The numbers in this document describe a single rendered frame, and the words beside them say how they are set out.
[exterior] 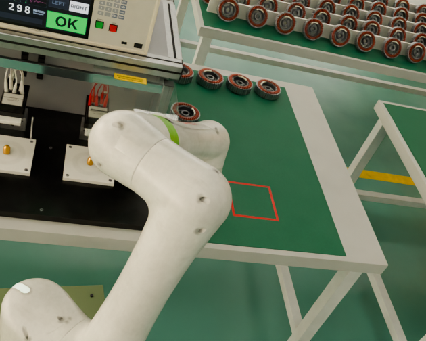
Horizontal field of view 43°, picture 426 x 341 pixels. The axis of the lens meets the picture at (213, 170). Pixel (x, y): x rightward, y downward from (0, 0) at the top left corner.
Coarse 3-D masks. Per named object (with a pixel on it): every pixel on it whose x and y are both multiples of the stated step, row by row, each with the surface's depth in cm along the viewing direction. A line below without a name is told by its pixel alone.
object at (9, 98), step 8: (8, 88) 164; (24, 88) 166; (8, 96) 158; (16, 96) 159; (24, 96) 160; (0, 104) 154; (8, 104) 155; (16, 104) 156; (24, 104) 161; (0, 112) 156; (8, 112) 156; (16, 112) 157; (0, 120) 155; (8, 120) 156; (16, 120) 157
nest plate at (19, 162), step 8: (0, 136) 165; (8, 136) 166; (0, 144) 162; (8, 144) 163; (16, 144) 164; (24, 144) 165; (32, 144) 166; (0, 152) 160; (16, 152) 162; (24, 152) 163; (32, 152) 164; (0, 160) 158; (8, 160) 158; (16, 160) 159; (24, 160) 160; (0, 168) 155; (8, 168) 156; (16, 168) 157; (24, 168) 158
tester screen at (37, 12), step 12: (0, 0) 142; (12, 0) 143; (24, 0) 143; (36, 0) 143; (48, 0) 144; (72, 0) 144; (84, 0) 145; (12, 12) 145; (36, 12) 146; (60, 12) 146; (72, 12) 147; (36, 24) 148; (84, 36) 152
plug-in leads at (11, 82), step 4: (8, 68) 157; (12, 72) 162; (20, 72) 159; (12, 76) 163; (16, 76) 158; (8, 80) 164; (12, 80) 162; (16, 80) 158; (4, 84) 159; (8, 84) 164; (12, 84) 162; (16, 84) 159; (20, 84) 162; (12, 88) 163; (16, 88) 160; (20, 88) 161; (12, 92) 161; (20, 92) 161
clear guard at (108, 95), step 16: (96, 80) 151; (112, 80) 153; (160, 80) 160; (96, 96) 146; (112, 96) 148; (128, 96) 150; (144, 96) 152; (160, 96) 154; (176, 96) 157; (96, 112) 142; (144, 112) 147; (160, 112) 149; (176, 112) 151
